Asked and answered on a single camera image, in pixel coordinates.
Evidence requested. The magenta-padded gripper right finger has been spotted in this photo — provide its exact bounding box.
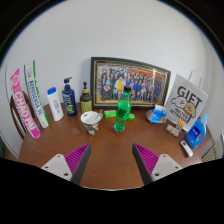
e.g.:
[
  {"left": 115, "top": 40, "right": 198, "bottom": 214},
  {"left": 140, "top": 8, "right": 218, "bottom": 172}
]
[{"left": 132, "top": 143, "right": 184, "bottom": 186}]

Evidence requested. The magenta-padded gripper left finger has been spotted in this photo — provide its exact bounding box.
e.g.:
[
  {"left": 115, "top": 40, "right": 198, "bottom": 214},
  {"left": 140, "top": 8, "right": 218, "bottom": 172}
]
[{"left": 41, "top": 143, "right": 93, "bottom": 186}]

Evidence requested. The green plastic drink bottle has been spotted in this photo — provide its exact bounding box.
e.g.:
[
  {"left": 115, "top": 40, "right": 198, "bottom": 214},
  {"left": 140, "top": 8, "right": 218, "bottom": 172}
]
[{"left": 113, "top": 85, "right": 133, "bottom": 134}]

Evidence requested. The white remote control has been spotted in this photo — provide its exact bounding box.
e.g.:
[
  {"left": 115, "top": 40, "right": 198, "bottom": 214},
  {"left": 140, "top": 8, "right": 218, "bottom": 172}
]
[{"left": 180, "top": 139, "right": 194, "bottom": 158}]

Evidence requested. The puzzle cube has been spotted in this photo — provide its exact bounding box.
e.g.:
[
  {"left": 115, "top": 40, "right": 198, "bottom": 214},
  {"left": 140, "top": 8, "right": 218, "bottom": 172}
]
[{"left": 175, "top": 120, "right": 186, "bottom": 133}]

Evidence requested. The blue detergent bottle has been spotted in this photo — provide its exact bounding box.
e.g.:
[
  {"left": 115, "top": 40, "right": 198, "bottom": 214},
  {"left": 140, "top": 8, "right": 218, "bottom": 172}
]
[{"left": 185, "top": 113, "right": 210, "bottom": 149}]

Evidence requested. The white radiator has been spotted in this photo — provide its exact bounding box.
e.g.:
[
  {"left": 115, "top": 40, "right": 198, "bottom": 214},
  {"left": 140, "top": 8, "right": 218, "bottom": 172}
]
[{"left": 201, "top": 138, "right": 223, "bottom": 163}]

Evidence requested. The blue tissue pack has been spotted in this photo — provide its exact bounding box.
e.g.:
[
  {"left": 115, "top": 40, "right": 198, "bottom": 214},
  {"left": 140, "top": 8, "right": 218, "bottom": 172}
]
[{"left": 145, "top": 104, "right": 169, "bottom": 125}]

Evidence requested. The patterned ceramic mug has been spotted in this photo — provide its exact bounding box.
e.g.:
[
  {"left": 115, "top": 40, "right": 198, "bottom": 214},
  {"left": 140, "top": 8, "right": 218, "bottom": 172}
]
[{"left": 80, "top": 110, "right": 104, "bottom": 136}]

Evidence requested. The white bottle with blue cap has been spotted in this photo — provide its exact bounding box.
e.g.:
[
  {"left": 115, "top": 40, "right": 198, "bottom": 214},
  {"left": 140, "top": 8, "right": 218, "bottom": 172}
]
[{"left": 46, "top": 86, "right": 65, "bottom": 122}]

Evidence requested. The flat round red coaster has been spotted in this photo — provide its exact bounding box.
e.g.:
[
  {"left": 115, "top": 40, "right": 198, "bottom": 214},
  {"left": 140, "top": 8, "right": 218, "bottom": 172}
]
[{"left": 111, "top": 125, "right": 129, "bottom": 136}]

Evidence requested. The spoon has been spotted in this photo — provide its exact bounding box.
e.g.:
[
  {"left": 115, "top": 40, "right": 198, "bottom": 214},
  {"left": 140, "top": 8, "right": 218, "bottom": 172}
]
[{"left": 94, "top": 109, "right": 104, "bottom": 124}]

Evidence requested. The dark blue pump bottle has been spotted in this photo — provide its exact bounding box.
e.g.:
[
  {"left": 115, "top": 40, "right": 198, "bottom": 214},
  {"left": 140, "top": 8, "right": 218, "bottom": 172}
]
[{"left": 61, "top": 76, "right": 79, "bottom": 117}]

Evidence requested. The pink and white long tube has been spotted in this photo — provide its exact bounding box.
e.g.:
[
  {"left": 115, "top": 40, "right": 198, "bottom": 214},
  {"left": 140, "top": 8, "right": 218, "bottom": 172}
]
[{"left": 9, "top": 68, "right": 42, "bottom": 140}]

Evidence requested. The white printed paper bag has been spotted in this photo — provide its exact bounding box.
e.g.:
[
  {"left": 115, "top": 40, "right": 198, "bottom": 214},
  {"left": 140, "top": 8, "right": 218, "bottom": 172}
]
[{"left": 164, "top": 69, "right": 209, "bottom": 133}]

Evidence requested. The brown pump bottle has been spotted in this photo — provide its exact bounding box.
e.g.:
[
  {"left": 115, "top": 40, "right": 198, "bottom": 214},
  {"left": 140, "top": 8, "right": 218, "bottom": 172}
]
[{"left": 79, "top": 81, "right": 93, "bottom": 114}]

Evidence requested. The green and white long tube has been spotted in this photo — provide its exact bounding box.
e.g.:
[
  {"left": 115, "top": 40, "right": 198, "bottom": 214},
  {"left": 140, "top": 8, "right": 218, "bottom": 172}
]
[{"left": 23, "top": 60, "right": 50, "bottom": 129}]

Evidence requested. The framed group picture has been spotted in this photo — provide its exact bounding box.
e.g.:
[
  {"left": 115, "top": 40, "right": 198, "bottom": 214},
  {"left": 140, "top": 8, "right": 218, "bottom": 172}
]
[{"left": 90, "top": 56, "right": 172, "bottom": 110}]

